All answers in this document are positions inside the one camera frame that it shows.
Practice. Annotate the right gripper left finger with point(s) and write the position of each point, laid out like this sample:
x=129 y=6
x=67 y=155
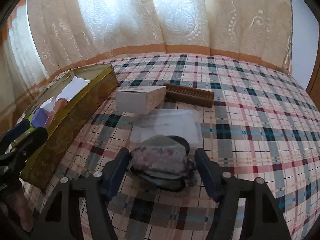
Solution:
x=113 y=174

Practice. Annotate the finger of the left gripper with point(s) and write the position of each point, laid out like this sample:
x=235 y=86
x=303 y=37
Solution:
x=15 y=132
x=14 y=161

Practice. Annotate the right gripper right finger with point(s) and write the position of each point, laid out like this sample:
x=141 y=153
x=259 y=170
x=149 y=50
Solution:
x=211 y=176

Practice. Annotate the purple block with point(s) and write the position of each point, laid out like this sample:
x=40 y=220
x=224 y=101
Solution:
x=40 y=118

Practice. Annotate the grey sequined cap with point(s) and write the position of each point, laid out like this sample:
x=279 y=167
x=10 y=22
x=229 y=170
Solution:
x=163 y=161

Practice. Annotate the person's hand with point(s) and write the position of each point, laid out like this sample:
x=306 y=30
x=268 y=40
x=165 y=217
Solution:
x=18 y=202

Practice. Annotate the clear plastic case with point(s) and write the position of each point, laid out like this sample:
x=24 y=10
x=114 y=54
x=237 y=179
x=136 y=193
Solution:
x=183 y=123

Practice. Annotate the plaid bed cover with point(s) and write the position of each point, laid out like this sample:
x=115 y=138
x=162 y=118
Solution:
x=262 y=124

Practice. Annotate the gold storage tin box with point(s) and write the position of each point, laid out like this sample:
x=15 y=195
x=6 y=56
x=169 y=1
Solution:
x=68 y=122

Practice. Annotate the white cardboard box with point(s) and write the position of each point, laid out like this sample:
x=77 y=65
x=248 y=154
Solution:
x=140 y=100

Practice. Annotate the white paper liner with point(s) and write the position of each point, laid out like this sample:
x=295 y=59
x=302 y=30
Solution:
x=67 y=93

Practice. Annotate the cream lace curtain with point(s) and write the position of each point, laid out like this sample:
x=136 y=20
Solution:
x=42 y=38

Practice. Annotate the wooden wardrobe door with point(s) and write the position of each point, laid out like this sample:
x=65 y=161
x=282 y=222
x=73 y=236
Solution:
x=313 y=86

